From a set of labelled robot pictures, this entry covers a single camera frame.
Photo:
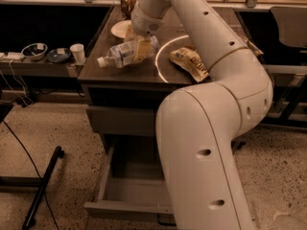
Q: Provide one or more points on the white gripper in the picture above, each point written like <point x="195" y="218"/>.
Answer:
<point x="144" y="25"/>

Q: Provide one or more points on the clear plastic water bottle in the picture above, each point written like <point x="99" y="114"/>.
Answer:
<point x="122" y="55"/>

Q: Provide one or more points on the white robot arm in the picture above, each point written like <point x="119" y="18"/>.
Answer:
<point x="195" y="125"/>

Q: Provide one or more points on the grey drawer cabinet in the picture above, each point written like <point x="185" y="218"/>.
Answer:
<point x="143" y="86"/>

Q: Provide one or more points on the closed upper drawer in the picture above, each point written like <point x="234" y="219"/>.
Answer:
<point x="121" y="121"/>

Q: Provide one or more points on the open bottom drawer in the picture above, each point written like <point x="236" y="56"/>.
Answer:
<point x="131" y="185"/>

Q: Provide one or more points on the white ceramic bowl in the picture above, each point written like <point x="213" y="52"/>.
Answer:
<point x="121" y="29"/>

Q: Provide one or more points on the glass jar with food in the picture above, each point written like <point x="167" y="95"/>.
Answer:
<point x="127" y="7"/>

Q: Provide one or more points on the bagged loaf of bread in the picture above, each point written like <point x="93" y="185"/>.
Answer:
<point x="187" y="58"/>

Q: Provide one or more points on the white paper cup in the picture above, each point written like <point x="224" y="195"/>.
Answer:
<point x="78" y="53"/>

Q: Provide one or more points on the dark blue bowl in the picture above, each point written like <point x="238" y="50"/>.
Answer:
<point x="58" y="55"/>

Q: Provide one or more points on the white and blue bowl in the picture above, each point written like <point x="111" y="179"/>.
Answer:
<point x="35" y="51"/>

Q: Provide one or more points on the grey side shelf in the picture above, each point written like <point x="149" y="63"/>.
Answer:
<point x="41" y="68"/>

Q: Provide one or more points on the grey chair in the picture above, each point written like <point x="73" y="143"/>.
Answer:
<point x="292" y="25"/>

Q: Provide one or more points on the black stand leg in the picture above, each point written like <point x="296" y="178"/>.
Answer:
<point x="42" y="185"/>

